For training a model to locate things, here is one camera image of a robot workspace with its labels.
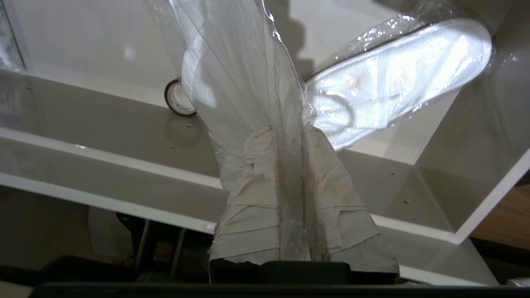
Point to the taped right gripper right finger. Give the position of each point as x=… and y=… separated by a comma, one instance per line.
x=339, y=207

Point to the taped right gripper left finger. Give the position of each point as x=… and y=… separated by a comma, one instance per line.
x=252, y=207

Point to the bagged white slippers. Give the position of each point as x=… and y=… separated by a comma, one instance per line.
x=405, y=74
x=240, y=82

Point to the glossy white cabinet drawer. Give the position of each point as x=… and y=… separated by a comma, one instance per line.
x=103, y=136

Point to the black tape roll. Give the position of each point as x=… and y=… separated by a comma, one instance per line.
x=169, y=97

